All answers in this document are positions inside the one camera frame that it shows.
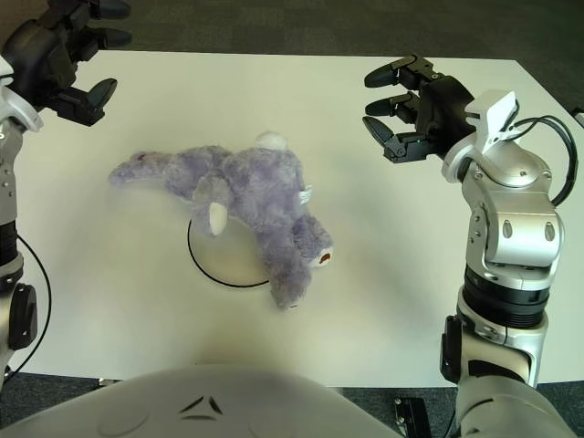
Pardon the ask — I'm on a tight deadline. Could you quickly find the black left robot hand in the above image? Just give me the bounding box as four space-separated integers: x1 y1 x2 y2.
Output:
0 0 133 128

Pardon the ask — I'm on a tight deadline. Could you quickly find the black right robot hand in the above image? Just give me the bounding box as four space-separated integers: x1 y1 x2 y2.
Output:
362 54 478 164

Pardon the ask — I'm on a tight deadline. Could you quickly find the purple plush bunny doll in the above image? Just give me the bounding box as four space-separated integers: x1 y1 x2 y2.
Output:
108 130 338 311

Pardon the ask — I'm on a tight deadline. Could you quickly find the white plate with black rim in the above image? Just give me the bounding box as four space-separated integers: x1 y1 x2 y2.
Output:
186 217 275 288

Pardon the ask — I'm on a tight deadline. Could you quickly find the grey robot torso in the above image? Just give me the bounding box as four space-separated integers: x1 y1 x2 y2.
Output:
0 364 402 438

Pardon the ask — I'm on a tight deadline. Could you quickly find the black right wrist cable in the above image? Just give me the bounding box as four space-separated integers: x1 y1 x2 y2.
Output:
510 114 581 206

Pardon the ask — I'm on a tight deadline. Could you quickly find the black left elbow cable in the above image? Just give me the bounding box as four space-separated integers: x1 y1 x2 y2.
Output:
0 235 52 375

